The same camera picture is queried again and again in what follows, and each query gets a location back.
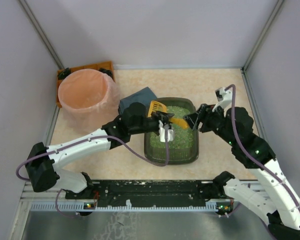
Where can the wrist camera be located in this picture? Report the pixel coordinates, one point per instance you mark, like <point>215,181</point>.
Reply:
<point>224,97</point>
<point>166,132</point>

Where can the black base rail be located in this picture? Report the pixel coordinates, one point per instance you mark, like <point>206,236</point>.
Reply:
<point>133,196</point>

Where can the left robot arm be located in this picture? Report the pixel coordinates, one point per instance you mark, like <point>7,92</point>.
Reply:
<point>45,164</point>

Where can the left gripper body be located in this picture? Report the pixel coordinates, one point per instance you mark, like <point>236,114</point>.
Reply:
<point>160,119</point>

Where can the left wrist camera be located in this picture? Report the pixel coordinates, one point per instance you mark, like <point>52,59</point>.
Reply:
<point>166,132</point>

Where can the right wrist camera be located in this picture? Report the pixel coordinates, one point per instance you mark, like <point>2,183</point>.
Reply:
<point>224,97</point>

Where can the orange wooden tray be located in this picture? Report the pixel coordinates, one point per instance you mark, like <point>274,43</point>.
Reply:
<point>90,68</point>

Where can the bin with pink bag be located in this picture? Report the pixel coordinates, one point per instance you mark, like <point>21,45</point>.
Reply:
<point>89,119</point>

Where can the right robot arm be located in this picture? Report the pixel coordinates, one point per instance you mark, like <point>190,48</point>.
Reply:
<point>280,212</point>

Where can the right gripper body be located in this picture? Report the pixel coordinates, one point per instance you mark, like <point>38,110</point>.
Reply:
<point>201,117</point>

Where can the black object in tray corner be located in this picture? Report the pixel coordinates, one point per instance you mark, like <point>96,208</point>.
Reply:
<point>64,73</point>

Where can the yellow litter scoop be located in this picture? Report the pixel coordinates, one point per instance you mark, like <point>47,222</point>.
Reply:
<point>158,109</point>

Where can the grey-blue cloth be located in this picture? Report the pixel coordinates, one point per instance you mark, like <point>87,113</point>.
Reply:
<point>143,96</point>

